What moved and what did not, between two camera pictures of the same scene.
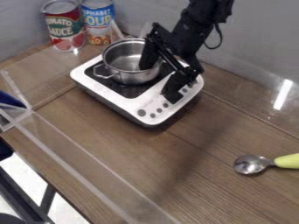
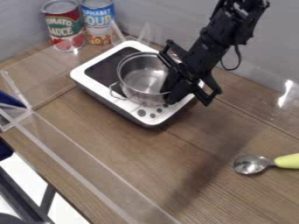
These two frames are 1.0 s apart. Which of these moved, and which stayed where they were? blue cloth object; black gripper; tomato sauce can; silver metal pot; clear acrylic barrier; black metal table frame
Moved: silver metal pot; black gripper
Stayed: black metal table frame; blue cloth object; clear acrylic barrier; tomato sauce can
